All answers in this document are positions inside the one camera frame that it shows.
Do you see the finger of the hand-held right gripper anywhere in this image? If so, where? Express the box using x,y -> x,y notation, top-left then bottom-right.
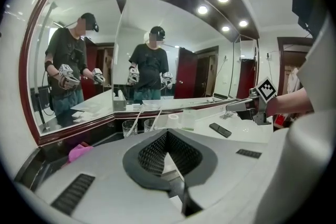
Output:
236,109 -> 257,121
225,98 -> 255,111

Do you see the large wall mirror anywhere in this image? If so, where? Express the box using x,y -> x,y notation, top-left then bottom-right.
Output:
112,0 -> 241,113

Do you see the purple cloth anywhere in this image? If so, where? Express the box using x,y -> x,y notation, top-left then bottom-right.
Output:
68,142 -> 94,163

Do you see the angled mirror panel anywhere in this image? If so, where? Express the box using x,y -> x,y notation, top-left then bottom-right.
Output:
228,36 -> 259,99
19,0 -> 123,145

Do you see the white toilet paper roll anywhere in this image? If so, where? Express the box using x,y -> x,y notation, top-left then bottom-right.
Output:
167,114 -> 180,129

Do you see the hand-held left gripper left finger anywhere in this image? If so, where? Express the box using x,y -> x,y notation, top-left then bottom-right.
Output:
34,130 -> 184,217

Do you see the glass tumbler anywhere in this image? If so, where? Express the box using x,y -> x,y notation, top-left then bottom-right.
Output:
143,118 -> 156,132
122,120 -> 139,137

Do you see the dark wooden door frame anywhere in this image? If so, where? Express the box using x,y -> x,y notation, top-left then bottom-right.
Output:
277,36 -> 314,98

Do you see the black smartphone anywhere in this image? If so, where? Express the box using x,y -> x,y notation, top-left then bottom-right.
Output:
209,122 -> 233,138

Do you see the person's right forearm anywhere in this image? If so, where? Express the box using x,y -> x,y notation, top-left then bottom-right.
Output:
265,88 -> 314,118

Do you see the white hanging bathrobe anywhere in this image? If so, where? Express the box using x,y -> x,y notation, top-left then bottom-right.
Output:
287,67 -> 300,94

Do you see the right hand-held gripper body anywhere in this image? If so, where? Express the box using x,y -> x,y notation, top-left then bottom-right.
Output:
248,76 -> 278,126

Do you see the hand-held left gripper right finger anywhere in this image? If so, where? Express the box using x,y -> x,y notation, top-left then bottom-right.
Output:
167,130 -> 266,209

